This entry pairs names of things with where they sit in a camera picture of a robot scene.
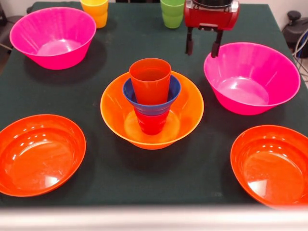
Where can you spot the pink large bowl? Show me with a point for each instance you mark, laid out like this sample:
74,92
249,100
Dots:
53,31
250,79

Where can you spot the red shallow bowl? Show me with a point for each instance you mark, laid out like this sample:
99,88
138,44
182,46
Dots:
38,156
272,168

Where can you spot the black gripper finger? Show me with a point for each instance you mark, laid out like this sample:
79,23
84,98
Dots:
215,44
189,42

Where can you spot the orange large bowl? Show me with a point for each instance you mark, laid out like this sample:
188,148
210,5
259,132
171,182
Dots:
113,108

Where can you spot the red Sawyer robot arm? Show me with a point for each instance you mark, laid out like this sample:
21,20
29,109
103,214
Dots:
211,3

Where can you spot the yellow plastic cup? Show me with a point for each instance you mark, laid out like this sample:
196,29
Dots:
95,14

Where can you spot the blue small bowl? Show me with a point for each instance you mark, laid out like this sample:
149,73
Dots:
150,109

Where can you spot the black pedestal foot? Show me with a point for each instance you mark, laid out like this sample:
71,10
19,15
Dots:
3,16
292,31

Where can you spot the red-orange plastic cup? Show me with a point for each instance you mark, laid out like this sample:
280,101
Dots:
150,84

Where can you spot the dark green tablecloth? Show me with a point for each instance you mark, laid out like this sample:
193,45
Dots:
156,180

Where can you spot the green plastic cup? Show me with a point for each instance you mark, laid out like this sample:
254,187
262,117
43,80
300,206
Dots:
172,14

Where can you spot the crimson plastic cup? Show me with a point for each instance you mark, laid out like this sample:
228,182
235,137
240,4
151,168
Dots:
151,124

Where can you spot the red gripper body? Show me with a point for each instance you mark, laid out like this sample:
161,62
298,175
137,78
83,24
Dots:
209,18

